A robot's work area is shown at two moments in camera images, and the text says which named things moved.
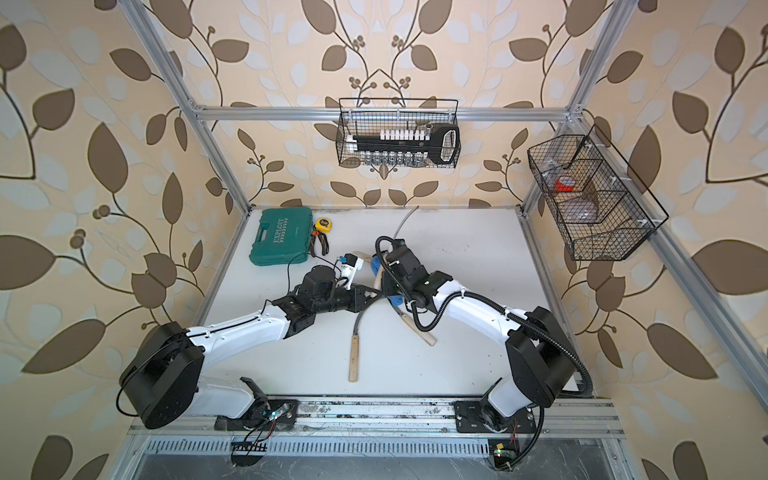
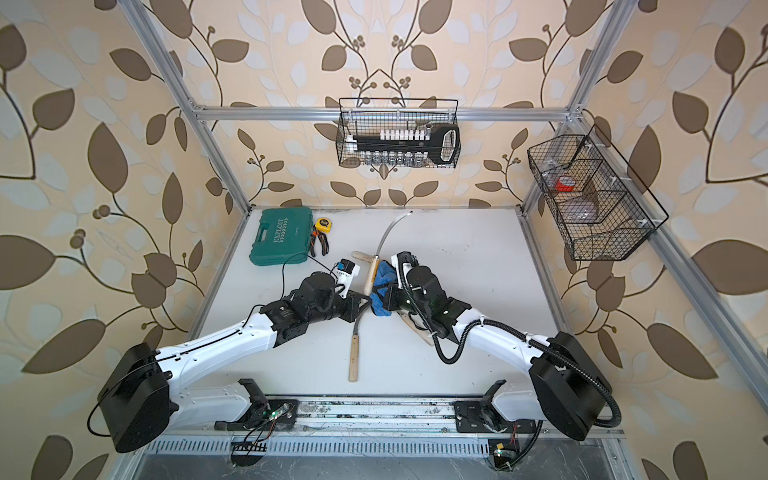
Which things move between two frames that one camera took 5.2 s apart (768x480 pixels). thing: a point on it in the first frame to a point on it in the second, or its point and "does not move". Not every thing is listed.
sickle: (354, 351) does not move
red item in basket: (565, 184) does not move
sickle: (405, 221) to (364, 257)
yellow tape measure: (323, 225) does not move
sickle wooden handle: (378, 279) to (376, 260)
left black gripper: (357, 297) does not move
